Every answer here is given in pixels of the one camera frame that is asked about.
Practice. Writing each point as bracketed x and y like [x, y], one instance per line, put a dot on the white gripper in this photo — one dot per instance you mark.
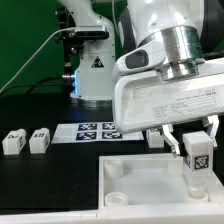
[143, 101]

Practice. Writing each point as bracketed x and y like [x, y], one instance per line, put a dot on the white square tabletop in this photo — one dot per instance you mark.
[149, 179]

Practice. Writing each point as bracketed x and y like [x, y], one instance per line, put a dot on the white marker sheet with tags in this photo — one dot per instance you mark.
[91, 132]

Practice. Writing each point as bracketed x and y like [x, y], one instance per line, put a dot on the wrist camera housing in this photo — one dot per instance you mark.
[139, 60]

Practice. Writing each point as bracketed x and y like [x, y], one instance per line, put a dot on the black camera on mount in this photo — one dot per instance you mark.
[89, 32]

